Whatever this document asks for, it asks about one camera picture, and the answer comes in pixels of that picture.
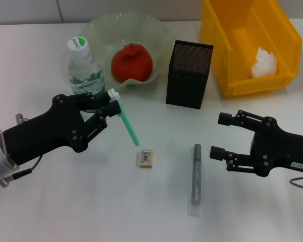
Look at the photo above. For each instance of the black mesh pen holder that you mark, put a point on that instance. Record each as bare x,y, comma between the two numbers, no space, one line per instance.
187,83

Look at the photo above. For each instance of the clear green-label water bottle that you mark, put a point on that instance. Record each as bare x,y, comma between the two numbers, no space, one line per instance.
84,75

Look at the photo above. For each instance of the green utility knife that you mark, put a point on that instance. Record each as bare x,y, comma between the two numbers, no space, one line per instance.
130,131

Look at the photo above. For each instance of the beige eraser with barcode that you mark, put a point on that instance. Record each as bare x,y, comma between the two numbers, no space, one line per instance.
146,158

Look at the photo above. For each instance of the orange knitted toy fruit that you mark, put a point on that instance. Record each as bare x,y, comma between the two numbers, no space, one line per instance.
132,63

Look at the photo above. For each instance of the white paper ball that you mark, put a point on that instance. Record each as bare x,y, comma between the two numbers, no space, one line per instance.
263,65

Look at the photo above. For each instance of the green wavy glass fruit bowl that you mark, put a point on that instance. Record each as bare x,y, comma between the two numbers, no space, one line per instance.
106,32

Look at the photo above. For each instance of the yellow plastic storage bin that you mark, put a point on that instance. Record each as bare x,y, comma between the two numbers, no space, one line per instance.
227,50

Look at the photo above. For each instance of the grey marker pen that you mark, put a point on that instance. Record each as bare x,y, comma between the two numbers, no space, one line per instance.
197,176

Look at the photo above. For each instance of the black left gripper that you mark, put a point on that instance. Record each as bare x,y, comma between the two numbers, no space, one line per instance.
53,128

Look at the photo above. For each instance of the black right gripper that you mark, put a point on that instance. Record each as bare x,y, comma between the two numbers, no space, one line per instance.
280,151

